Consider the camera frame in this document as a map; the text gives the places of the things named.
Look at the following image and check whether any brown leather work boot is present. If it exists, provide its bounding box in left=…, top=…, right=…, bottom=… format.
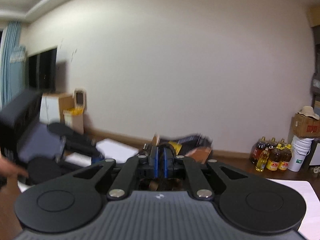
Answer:
left=138, top=134, right=212, bottom=191

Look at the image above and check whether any dark brown shoelace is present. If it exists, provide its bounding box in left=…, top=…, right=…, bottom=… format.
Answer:
left=158, top=143, right=176, bottom=179

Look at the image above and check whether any person's left hand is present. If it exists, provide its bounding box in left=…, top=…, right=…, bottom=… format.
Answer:
left=0, top=155, right=29, bottom=178

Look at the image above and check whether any white yellow trash bin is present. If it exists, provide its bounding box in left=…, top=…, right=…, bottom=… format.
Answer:
left=63, top=88, right=86, bottom=134

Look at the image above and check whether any white wooden tv cabinet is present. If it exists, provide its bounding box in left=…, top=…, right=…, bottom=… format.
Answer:
left=39, top=93, right=74, bottom=124

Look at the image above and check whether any cooking oil bottles cluster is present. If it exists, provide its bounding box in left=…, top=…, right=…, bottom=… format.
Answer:
left=249, top=137, right=292, bottom=172

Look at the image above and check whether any white plastic bucket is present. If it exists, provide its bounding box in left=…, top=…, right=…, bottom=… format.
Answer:
left=288, top=135, right=314, bottom=172

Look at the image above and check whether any tall dark storage shelf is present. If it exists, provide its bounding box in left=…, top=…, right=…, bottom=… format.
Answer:
left=308, top=5, right=319, bottom=167

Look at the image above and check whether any black flat television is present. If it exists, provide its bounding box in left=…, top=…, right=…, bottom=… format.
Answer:
left=26, top=47, right=57, bottom=93

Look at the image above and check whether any blue window curtain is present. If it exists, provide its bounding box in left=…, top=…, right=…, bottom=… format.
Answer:
left=1, top=21, right=26, bottom=108

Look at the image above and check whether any cardboard box with hat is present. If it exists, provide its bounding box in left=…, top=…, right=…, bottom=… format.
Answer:
left=292, top=106, right=319, bottom=138

